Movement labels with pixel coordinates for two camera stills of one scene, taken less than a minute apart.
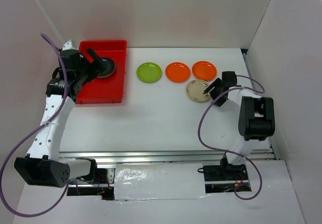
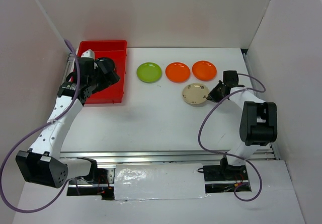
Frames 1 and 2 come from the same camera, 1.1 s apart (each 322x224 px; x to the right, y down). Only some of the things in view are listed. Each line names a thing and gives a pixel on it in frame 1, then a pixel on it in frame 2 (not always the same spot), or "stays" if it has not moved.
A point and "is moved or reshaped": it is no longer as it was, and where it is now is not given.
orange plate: x=177 y=72 stays
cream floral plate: x=194 y=90 is moved or reshaped
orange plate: x=204 y=70 stays
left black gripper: x=97 y=60 -> x=111 y=77
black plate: x=109 y=67 stays
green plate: x=149 y=72 stays
